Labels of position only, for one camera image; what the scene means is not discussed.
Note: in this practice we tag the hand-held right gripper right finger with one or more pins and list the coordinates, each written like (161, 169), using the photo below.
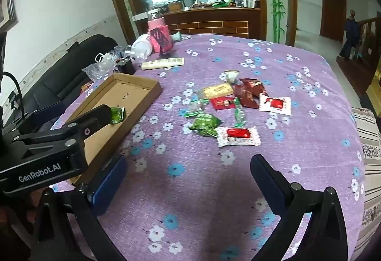
(268, 180)

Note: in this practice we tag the dark red snack packet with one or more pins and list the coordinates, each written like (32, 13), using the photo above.
(248, 91)

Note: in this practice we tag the small white green snack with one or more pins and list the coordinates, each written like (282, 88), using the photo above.
(231, 76)

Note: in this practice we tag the clear plastic bag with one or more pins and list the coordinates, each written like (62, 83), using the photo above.
(98, 68)

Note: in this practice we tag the beige tube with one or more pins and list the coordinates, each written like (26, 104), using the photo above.
(163, 63)

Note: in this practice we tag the wooden stair railing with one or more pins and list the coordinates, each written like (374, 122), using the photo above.
(370, 40)

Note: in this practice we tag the striped cloth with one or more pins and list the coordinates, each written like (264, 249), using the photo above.
(369, 136)

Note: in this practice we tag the clear plastic cup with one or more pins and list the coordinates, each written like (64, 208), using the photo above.
(129, 52)

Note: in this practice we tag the purple floral tablecloth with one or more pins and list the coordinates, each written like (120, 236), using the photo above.
(297, 144)

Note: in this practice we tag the white bowl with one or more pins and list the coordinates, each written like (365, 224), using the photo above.
(143, 46)

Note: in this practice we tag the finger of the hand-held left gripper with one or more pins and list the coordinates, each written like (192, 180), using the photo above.
(95, 118)
(44, 115)

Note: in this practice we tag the green snack packet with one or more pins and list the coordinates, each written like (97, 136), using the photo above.
(117, 115)
(205, 125)

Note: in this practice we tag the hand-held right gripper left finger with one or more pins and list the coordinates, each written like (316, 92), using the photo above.
(107, 183)

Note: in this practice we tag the pale teal small object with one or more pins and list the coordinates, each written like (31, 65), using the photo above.
(178, 37)

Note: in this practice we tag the dark picture frame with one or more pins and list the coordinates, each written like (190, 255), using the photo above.
(7, 10)

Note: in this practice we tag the beige snack packet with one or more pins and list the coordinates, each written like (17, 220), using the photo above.
(217, 90)

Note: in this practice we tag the wooden counter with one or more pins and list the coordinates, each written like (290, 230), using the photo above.
(208, 15)

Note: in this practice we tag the cardboard box tray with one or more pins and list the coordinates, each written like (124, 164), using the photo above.
(119, 94)

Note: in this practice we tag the clear green candy wrapper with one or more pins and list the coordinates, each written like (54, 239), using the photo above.
(239, 115)
(195, 106)

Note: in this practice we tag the white red snack packet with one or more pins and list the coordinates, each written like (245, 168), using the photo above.
(238, 133)
(273, 104)

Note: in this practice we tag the black sofa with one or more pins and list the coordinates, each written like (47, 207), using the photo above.
(59, 82)

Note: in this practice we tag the pink knitted bottle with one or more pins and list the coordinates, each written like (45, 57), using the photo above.
(160, 40)

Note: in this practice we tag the brown wooden door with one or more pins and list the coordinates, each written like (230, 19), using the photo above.
(333, 10)

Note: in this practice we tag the black cup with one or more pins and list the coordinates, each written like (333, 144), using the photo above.
(127, 68)

